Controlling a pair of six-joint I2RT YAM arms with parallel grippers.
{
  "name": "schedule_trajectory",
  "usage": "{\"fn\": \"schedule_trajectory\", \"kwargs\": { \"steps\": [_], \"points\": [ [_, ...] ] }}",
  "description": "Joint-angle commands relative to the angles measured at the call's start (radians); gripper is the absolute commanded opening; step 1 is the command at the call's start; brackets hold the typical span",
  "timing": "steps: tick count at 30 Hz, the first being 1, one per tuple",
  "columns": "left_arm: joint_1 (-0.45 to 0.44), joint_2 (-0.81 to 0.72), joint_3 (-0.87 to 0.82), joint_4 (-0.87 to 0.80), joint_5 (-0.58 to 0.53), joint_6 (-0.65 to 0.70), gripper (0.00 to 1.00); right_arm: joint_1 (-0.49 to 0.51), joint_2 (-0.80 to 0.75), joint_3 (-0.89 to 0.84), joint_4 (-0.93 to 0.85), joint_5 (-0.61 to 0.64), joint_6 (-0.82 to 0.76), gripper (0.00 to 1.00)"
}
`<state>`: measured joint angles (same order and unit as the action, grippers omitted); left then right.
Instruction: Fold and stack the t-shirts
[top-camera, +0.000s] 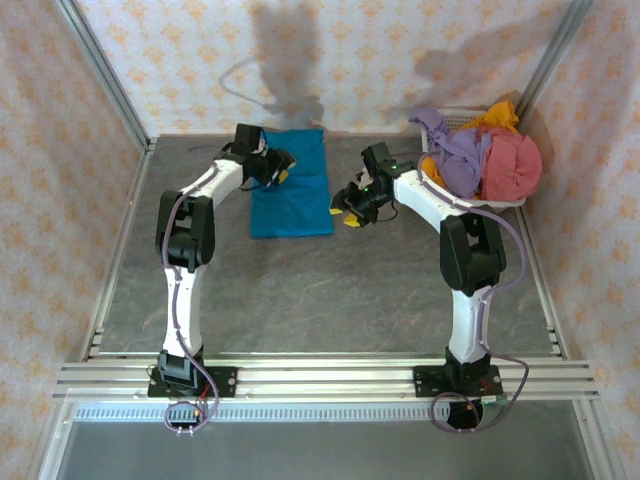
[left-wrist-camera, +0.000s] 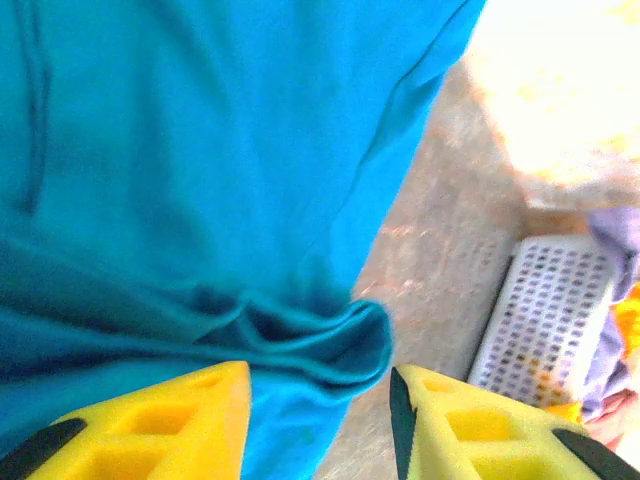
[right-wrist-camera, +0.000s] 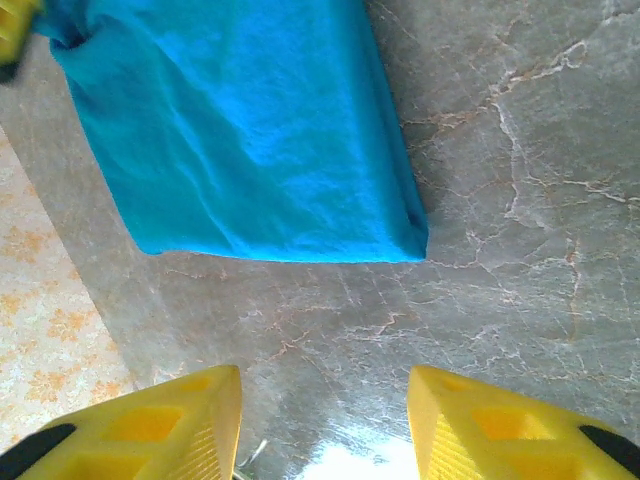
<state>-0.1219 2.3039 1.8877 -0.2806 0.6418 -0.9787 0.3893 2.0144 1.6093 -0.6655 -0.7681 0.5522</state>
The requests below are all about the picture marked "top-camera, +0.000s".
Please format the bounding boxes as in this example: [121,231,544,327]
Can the pink t-shirt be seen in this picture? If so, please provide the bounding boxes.
[477,127,544,201]

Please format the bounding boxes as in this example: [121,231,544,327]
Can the aluminium mounting beam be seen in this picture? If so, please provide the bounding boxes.
[52,357,600,401]

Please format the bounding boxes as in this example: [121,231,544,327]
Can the aluminium frame post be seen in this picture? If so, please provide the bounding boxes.
[52,0,154,151]
[509,0,596,126]

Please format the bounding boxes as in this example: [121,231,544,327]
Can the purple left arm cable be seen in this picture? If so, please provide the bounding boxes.
[163,143,221,436]

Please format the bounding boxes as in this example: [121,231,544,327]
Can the orange t-shirt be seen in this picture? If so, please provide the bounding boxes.
[427,99,521,189]

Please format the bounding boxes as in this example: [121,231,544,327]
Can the aluminium table side rail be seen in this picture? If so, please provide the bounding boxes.
[517,204,571,361]
[78,137,159,362]

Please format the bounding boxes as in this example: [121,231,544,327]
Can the blue t-shirt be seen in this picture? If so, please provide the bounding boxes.
[248,127,335,240]

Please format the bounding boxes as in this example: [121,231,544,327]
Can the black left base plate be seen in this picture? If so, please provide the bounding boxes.
[147,366,239,400]

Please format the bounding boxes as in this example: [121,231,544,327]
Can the purple t-shirt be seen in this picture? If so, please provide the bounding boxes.
[408,105,494,199]

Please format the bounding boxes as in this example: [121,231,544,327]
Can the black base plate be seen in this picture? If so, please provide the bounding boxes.
[147,366,239,400]
[412,364,503,400]

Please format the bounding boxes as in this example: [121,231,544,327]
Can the white slotted cable duct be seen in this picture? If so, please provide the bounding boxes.
[73,402,451,424]

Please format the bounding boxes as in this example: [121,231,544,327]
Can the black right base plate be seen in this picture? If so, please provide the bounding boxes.
[412,364,503,400]

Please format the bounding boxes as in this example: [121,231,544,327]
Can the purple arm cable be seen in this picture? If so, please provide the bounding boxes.
[163,143,221,436]
[414,149,530,435]

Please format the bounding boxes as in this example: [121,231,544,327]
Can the white plastic basket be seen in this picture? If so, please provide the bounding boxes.
[417,107,529,211]

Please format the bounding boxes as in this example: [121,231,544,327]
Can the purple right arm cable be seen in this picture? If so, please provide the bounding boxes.
[414,149,530,435]

